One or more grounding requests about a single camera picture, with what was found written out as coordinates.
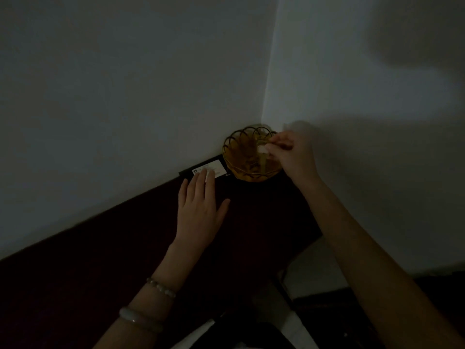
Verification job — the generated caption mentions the person's right hand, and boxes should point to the person's right hand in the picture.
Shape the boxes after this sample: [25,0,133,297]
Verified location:
[263,131,323,190]

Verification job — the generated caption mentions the person's left hand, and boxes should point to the person's left hand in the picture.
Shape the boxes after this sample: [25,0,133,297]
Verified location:
[174,168,231,252]

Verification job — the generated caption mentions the person's right forearm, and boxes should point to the person's right forearm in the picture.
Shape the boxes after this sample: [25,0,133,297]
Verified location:
[294,177,465,349]

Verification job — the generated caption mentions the person's left forearm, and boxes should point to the person's left forearm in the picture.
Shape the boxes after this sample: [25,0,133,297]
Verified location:
[93,240,195,349]

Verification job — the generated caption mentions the white printed card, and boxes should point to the white printed card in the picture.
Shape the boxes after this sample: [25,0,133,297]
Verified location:
[192,159,227,178]

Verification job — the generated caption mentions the black flat holder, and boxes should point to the black flat holder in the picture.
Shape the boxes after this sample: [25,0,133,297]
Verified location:
[179,155,233,180]

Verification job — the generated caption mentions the amber scalloped glass bowl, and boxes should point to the amber scalloped glass bowl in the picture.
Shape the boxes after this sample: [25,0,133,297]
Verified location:
[222,126,285,183]

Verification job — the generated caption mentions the pale jade bangle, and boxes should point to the pale jade bangle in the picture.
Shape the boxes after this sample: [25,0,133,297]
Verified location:
[118,306,164,334]

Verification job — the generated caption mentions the pale bead bracelet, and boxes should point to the pale bead bracelet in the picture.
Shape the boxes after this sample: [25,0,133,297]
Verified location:
[146,277,177,299]

